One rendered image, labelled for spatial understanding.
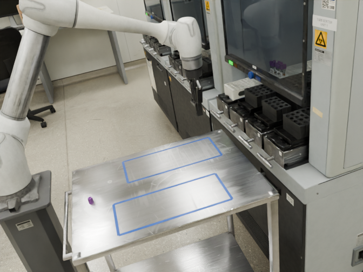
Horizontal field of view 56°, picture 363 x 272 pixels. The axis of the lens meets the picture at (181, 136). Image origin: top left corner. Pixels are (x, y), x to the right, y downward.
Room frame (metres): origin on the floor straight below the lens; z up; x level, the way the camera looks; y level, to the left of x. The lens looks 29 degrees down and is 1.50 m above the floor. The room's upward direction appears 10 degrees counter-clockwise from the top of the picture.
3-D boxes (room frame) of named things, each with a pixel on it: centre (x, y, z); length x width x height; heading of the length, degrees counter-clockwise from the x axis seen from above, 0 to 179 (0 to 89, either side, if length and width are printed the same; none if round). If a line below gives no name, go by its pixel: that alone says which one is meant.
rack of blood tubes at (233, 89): (1.53, -0.40, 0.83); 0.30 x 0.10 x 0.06; 103
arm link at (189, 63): (1.47, -0.10, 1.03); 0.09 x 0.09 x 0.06
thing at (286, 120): (1.06, -0.41, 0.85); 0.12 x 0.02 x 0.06; 12
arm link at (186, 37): (1.48, -0.10, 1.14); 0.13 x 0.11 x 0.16; 18
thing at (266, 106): (1.21, -0.37, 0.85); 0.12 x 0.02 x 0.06; 12
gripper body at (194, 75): (1.46, -0.10, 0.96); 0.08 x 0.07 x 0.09; 13
